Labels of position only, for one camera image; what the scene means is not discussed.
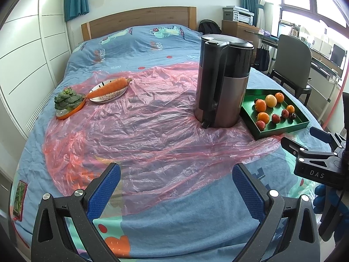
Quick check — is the black monitor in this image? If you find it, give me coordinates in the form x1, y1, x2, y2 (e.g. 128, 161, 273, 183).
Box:
330, 44, 347, 67

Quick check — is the wooden headboard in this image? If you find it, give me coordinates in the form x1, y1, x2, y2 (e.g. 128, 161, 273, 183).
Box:
81, 6, 197, 41

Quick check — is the white patterned plate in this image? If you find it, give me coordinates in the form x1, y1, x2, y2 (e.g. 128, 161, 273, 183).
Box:
89, 79, 128, 103

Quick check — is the blue printed blanket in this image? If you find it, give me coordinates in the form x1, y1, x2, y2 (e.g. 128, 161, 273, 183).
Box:
9, 24, 341, 262

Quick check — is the wooden dresser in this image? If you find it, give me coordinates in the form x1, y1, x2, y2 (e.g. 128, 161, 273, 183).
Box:
221, 20, 262, 44

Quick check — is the person's right hand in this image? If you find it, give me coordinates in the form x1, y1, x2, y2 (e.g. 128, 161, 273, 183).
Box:
313, 184, 339, 215

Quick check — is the black tote bag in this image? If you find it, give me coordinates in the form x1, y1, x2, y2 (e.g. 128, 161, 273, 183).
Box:
255, 41, 270, 71

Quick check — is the red-framed picture card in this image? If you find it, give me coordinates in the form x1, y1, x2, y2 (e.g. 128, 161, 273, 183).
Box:
12, 180, 28, 221

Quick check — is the white printer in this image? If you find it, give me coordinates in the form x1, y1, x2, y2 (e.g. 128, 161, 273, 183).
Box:
223, 5, 255, 24

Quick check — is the carrot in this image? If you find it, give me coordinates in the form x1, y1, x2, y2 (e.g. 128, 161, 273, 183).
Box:
85, 78, 133, 99

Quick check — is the black backpack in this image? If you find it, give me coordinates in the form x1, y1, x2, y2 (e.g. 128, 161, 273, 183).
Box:
198, 20, 222, 36

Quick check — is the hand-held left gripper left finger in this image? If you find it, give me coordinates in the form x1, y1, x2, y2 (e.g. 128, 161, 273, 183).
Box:
31, 163, 121, 262

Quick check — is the pink plastic sheet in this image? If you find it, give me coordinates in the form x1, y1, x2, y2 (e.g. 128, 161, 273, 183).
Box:
44, 61, 285, 216

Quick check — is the white wardrobe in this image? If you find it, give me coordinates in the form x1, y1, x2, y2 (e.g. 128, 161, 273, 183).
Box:
0, 0, 73, 140

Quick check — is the green bok choy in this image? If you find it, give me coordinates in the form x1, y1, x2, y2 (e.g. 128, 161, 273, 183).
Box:
54, 87, 85, 110

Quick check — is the green tray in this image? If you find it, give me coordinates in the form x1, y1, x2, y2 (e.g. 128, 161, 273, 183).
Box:
240, 88, 310, 140

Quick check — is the pink curved tube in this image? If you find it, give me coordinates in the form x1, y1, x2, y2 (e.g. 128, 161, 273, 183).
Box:
323, 57, 349, 127

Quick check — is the orange dish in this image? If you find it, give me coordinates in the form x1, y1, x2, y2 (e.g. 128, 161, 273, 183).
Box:
56, 100, 87, 120

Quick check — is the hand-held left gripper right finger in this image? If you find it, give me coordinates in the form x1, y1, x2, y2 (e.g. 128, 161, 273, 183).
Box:
232, 163, 320, 262

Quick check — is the black and steel kettle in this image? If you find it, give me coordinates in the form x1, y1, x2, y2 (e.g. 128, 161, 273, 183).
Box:
193, 34, 255, 129

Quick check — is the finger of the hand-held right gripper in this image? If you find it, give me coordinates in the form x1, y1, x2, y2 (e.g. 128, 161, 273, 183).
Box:
280, 136, 310, 160
309, 127, 342, 150

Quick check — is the grey chair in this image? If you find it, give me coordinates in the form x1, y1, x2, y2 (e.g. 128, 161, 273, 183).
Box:
269, 34, 313, 107

